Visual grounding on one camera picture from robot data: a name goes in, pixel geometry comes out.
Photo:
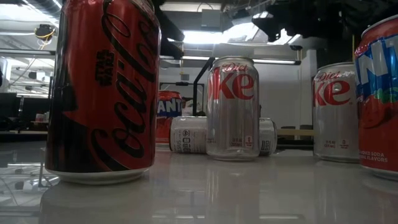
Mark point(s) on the red black Coca-Cola can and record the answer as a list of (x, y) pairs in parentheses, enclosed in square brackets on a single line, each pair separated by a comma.
[(102, 93)]

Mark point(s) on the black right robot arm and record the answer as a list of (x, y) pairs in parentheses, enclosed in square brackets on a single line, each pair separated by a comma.
[(311, 18)]

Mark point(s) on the silver Diet Coke can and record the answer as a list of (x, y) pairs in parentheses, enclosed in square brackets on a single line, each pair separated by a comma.
[(335, 118), (233, 118)]

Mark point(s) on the tall silver Celsius can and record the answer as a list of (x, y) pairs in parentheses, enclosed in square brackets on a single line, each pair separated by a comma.
[(188, 135)]

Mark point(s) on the red Fanta can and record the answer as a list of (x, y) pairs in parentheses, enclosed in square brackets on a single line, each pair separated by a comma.
[(379, 109), (169, 118)]

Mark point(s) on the dark background workbench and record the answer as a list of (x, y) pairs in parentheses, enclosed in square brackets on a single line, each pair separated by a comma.
[(28, 109)]

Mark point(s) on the grey ceiling box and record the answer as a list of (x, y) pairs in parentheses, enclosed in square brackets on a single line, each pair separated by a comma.
[(213, 18)]

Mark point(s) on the white tube light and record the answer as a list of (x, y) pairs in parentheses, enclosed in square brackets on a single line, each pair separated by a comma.
[(273, 61)]

